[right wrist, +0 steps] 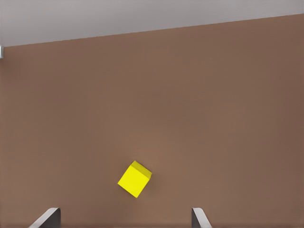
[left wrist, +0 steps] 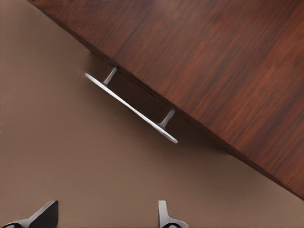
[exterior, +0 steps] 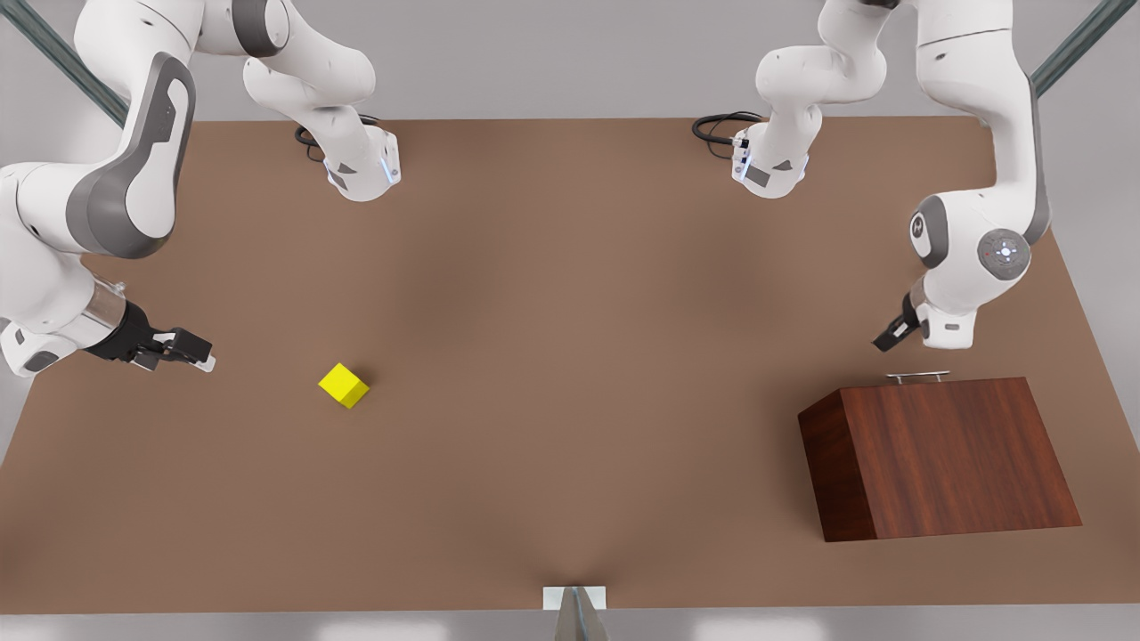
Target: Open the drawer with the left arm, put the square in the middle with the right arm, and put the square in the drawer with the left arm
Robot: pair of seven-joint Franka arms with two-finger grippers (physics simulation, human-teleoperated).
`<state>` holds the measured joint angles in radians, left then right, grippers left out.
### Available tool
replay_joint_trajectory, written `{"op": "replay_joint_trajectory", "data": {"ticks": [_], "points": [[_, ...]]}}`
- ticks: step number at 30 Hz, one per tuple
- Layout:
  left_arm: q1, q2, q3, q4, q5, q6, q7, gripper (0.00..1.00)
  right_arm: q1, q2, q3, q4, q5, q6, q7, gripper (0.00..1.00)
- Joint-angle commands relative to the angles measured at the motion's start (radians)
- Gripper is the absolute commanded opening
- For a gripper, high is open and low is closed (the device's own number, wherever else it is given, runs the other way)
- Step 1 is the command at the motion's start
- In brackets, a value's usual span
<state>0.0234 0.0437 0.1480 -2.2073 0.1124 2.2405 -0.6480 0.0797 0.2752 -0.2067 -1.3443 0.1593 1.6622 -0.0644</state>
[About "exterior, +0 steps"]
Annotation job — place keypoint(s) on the yellow cube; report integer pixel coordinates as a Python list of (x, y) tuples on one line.
[(344, 385)]

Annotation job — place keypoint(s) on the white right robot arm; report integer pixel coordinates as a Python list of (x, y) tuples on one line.
[(134, 178)]

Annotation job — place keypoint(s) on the silver frame post with foot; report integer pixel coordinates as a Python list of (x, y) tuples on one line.
[(575, 610)]

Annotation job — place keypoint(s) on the dark wooden drawer cabinet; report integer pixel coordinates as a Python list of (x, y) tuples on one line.
[(944, 458)]

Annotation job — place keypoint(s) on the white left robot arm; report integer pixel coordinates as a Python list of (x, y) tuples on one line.
[(971, 133)]

